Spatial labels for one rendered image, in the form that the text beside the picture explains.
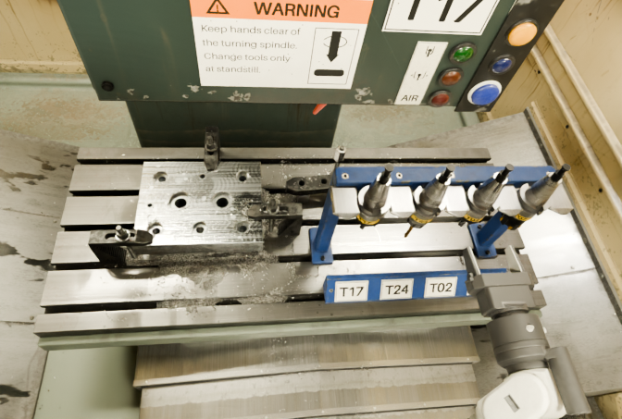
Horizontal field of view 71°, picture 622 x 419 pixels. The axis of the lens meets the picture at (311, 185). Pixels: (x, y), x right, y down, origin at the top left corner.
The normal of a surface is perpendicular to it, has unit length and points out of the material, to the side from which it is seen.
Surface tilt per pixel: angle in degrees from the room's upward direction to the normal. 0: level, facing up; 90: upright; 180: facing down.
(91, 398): 0
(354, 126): 0
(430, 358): 7
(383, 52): 90
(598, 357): 24
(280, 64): 90
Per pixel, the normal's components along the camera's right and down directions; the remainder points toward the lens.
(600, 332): -0.30, -0.49
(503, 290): 0.11, -0.54
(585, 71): -0.99, 0.00
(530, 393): -0.67, -0.35
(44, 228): 0.50, -0.50
